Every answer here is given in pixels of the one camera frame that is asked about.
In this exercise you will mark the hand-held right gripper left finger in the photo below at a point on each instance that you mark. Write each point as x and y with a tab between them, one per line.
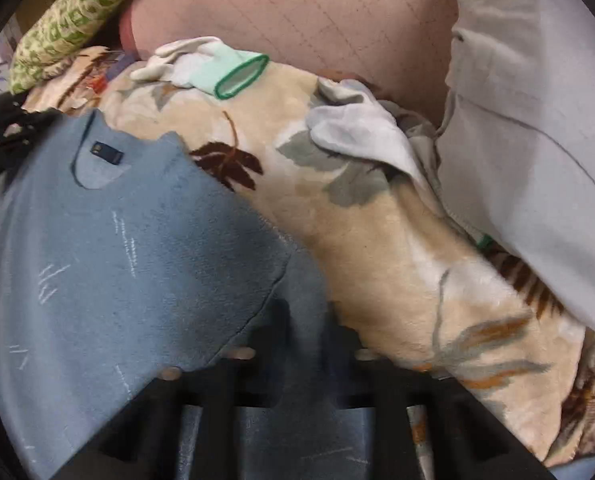
212	410

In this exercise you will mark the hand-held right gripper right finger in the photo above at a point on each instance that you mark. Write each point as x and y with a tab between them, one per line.
382	405

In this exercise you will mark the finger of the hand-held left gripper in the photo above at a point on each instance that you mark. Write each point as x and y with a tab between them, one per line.
7	140

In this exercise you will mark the blue small sweater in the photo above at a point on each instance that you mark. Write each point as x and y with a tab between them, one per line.
127	260

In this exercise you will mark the green patterned cushion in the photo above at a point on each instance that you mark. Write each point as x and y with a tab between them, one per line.
72	30

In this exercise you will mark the beige leaf-print blanket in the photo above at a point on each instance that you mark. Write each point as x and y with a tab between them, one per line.
367	240

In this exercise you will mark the mint green-trimmed sock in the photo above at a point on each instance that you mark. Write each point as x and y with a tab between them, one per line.
202	67

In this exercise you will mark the grey folded garment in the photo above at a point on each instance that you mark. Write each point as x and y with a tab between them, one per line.
527	135

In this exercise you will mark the pink quilted pillow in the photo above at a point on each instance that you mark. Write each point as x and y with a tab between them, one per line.
302	15

